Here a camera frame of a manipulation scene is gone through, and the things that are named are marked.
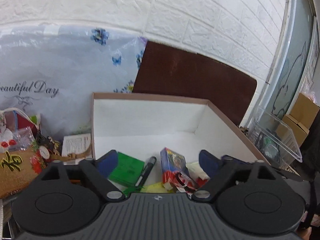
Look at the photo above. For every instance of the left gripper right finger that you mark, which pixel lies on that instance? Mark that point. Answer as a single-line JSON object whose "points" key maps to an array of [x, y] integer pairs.
{"points": [[220, 172]]}

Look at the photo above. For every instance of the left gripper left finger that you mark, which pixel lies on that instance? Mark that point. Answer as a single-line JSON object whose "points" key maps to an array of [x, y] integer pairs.
{"points": [[96, 173]]}

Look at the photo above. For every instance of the green packet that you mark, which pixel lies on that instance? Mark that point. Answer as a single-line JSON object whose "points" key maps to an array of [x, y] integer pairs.
{"points": [[127, 171]]}

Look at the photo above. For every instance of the black pen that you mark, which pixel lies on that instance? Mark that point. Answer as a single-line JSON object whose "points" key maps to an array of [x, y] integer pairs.
{"points": [[145, 172]]}

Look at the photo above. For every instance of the blue red card box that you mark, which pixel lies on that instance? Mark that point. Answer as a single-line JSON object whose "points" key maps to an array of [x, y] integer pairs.
{"points": [[175, 174]]}

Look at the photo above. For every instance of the brown insole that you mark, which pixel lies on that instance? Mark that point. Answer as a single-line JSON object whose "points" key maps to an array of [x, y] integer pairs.
{"points": [[21, 161]]}

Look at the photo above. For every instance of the orange white booklet box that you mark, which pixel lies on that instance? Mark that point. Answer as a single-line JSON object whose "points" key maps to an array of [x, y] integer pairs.
{"points": [[77, 146]]}

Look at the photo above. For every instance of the yellow packet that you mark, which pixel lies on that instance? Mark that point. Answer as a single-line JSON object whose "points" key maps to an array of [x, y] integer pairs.
{"points": [[155, 188]]}

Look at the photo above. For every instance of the tan cardboard storage box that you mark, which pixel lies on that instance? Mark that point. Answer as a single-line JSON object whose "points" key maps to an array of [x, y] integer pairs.
{"points": [[141, 125]]}

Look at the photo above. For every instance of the clear plastic container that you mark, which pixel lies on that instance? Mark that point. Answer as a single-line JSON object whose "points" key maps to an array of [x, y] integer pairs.
{"points": [[274, 139]]}

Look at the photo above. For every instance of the cardboard boxes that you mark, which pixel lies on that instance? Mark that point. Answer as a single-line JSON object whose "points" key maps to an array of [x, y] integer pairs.
{"points": [[301, 117]]}

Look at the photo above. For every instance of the floral plastic bag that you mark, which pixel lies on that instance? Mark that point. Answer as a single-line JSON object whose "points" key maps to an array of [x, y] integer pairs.
{"points": [[54, 70]]}

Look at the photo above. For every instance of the dark brown wooden board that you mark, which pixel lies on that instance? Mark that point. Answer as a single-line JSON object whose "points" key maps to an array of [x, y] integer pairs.
{"points": [[167, 70]]}

